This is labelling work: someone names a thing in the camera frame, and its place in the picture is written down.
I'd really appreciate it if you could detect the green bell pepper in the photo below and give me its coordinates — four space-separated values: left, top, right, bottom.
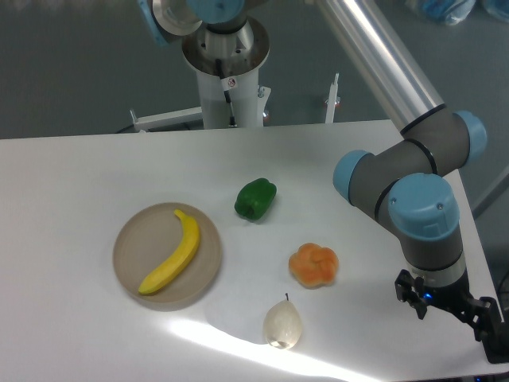
234 178 277 221

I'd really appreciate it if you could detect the blue plastic bag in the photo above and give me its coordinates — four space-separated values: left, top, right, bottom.
404 0 476 26

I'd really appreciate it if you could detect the pale white pear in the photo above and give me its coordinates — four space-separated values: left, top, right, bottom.
262 294 303 349

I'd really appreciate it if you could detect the white metal post right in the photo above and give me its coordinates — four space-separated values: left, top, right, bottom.
324 72 340 124

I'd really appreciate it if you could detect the yellow banana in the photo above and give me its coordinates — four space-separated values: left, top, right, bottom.
138 209 201 295

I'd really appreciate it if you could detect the beige round plate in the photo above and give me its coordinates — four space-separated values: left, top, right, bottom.
113 203 222 311

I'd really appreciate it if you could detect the orange knotted bread roll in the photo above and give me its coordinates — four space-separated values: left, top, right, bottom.
288 243 340 289

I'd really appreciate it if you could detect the white metal frame bar left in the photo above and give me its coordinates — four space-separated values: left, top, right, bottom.
130 107 203 131

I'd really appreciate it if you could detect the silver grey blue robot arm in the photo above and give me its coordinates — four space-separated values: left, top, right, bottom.
138 1 508 363

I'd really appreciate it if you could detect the black box at table edge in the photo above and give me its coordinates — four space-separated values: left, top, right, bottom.
481 336 508 364

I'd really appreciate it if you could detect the grey metal leg right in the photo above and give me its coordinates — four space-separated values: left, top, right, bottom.
471 166 509 219

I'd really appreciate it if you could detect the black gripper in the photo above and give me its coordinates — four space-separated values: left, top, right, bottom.
394 269 504 346

